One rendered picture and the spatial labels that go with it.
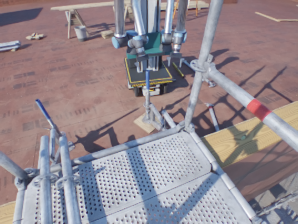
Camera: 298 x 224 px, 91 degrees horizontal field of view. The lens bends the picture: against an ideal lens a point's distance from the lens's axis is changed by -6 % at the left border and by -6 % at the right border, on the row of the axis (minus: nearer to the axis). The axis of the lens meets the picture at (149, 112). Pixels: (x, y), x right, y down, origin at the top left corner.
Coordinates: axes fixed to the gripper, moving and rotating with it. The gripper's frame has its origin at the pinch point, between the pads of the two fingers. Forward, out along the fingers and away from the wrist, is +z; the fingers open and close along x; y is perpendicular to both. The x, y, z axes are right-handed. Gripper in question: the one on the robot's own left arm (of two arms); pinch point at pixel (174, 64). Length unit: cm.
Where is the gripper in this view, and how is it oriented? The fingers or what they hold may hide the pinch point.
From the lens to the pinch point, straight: 188.6
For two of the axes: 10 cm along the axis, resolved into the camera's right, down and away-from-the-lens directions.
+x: 9.9, 0.5, 1.1
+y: 0.9, 3.5, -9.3
